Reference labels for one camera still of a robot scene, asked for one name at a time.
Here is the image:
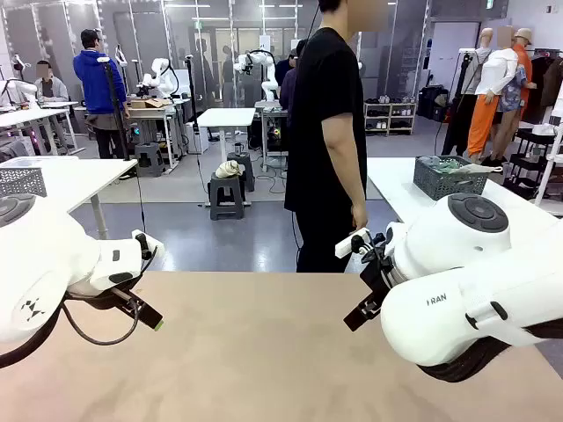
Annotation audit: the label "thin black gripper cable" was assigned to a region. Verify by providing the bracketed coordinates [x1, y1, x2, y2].
[61, 301, 142, 346]

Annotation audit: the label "black suitcase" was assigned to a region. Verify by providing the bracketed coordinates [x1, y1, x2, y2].
[417, 85, 450, 122]

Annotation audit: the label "green terry towel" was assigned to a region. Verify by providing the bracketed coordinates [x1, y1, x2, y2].
[421, 156, 472, 173]

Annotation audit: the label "mannequin orange shirt beige hat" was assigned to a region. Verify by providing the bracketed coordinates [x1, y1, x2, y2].
[496, 27, 537, 162]

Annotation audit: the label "grey patterned basket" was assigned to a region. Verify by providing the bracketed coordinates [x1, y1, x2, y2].
[0, 166, 48, 199]

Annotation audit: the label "small white standing table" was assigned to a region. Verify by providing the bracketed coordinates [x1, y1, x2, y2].
[196, 107, 257, 207]

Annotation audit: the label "person's right forearm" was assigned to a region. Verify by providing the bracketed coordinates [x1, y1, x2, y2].
[327, 149, 369, 211]

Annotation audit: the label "black desktop computer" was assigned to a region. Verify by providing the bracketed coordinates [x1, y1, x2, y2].
[263, 109, 288, 153]

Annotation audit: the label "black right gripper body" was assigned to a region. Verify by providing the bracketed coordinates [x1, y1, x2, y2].
[359, 254, 399, 309]

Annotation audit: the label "large white table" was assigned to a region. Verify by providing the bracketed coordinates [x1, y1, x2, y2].
[0, 156, 140, 241]

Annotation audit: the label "black tripod pole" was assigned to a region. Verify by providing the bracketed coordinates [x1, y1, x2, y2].
[96, 55, 133, 162]

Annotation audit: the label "grey plastic step stool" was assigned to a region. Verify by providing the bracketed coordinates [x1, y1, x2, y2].
[227, 151, 256, 193]
[134, 142, 167, 178]

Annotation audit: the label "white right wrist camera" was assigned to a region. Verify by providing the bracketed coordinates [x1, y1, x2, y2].
[334, 227, 371, 259]

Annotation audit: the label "person in blue hoodie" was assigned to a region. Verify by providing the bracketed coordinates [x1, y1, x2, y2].
[72, 28, 132, 160]

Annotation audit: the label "seated person grey top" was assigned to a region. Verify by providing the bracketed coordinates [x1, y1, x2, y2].
[33, 60, 74, 150]

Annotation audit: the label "black stool with cloth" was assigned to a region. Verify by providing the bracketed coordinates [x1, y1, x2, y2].
[208, 171, 252, 221]

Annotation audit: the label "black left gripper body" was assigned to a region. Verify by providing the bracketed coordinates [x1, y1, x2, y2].
[65, 287, 133, 311]

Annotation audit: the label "white office desk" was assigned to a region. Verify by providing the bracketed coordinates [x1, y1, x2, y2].
[0, 100, 80, 155]

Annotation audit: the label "white shoe shelf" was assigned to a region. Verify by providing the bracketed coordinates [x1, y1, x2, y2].
[363, 100, 418, 135]

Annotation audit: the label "open cardboard box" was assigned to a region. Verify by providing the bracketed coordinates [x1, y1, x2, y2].
[129, 97, 173, 110]

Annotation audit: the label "person in black t-shirt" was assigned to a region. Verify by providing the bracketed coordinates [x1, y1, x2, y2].
[284, 0, 388, 273]

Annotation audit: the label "mannequin in grey vest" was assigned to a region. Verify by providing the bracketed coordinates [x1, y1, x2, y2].
[442, 28, 494, 157]

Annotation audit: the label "clothes rack dark garments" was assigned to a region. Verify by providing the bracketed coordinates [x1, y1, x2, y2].
[525, 47, 563, 127]

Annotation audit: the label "person's right hand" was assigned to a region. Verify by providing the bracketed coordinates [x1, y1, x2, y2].
[350, 204, 369, 232]

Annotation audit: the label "left arm black cable sleeve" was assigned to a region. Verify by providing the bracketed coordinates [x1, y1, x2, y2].
[0, 302, 65, 370]

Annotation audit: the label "beige terry towel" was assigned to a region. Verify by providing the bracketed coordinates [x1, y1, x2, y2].
[457, 163, 503, 176]

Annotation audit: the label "black trolley cart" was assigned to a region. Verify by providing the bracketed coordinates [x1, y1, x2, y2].
[509, 127, 562, 194]

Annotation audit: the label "grey robot workbench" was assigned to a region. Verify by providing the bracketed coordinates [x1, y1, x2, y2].
[254, 99, 291, 172]

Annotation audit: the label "white side table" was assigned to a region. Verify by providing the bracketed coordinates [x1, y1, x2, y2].
[367, 156, 563, 225]

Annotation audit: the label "dark grey plastic basket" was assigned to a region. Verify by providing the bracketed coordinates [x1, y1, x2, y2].
[413, 155, 492, 202]

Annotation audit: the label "beige cloth bag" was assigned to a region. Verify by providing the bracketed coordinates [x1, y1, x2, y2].
[214, 160, 245, 179]

